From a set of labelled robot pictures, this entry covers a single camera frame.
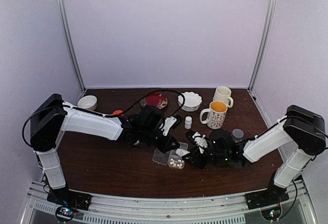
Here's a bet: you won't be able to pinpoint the orange pill bottle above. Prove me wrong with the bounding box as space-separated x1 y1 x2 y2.
113 110 124 116

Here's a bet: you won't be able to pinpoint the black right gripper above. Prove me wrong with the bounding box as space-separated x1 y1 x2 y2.
182 146 229 170

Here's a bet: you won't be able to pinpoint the floral mug yellow inside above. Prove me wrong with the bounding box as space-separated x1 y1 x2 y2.
199 101 228 130

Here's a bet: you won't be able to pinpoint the white scalloped bowl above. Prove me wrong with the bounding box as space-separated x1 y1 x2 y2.
178 92 202 112

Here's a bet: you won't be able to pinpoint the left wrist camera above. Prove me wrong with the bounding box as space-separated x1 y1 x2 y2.
159 115 183 136

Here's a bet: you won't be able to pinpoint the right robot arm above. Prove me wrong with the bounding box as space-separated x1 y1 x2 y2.
183 105 327 205

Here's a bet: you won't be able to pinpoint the small white pill bottle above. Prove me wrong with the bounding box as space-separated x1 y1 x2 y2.
176 149 190 157

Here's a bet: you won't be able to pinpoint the clear plastic pill organizer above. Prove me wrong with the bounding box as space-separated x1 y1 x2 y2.
152 149 185 166

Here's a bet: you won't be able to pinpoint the cream textured mug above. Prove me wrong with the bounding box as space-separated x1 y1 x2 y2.
212 86 234 108

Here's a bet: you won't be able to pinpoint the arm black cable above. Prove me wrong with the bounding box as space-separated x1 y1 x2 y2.
281 115 328 217
22 89 186 148

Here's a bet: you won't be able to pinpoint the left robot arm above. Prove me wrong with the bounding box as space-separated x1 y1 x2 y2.
23 93 182 206

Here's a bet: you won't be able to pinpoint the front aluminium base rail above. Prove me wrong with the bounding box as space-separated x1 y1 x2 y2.
18 180 319 223

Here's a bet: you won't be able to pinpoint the aluminium frame post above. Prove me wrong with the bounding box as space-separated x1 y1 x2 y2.
248 0 277 93
57 0 86 92

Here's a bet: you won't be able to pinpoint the right aluminium frame post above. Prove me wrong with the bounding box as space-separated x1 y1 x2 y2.
248 0 277 93

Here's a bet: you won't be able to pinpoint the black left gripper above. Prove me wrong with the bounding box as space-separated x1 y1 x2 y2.
140 127 180 154

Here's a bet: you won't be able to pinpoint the left aluminium frame post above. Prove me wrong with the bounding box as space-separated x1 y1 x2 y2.
57 0 86 92

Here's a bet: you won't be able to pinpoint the red floral plate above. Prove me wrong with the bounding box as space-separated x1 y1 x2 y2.
139 93 168 110

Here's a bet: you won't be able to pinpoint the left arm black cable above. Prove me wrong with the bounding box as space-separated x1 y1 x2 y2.
22 89 186 148

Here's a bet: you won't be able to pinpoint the amber bottle grey cap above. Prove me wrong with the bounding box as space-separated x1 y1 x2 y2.
231 129 244 142

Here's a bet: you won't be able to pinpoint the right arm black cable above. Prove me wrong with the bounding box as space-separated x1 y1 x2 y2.
281 115 328 217

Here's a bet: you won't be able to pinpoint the plain white ceramic bowl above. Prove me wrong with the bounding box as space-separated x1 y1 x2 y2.
77 95 97 111

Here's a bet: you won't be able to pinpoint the white pills in organizer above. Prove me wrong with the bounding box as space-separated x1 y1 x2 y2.
168 158 185 169

